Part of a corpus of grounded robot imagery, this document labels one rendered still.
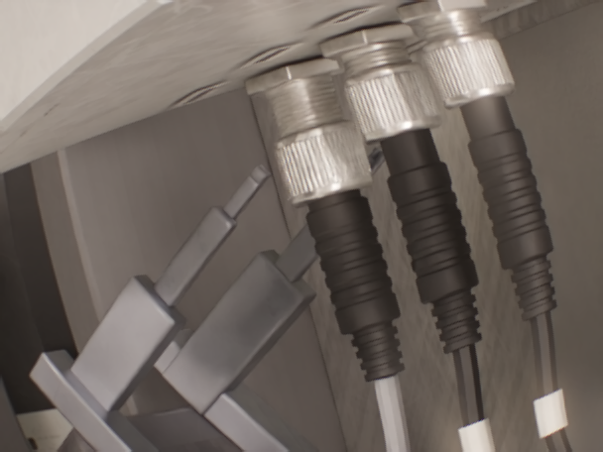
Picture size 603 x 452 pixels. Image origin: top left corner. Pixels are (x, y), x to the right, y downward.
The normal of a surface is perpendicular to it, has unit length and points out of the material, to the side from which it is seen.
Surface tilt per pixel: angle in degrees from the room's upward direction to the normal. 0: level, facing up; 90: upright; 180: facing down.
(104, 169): 42
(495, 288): 90
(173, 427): 34
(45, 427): 27
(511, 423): 90
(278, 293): 62
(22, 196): 51
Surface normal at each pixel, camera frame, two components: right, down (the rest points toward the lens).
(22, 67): -0.88, 0.25
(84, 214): 0.37, -0.14
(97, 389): -0.44, 0.08
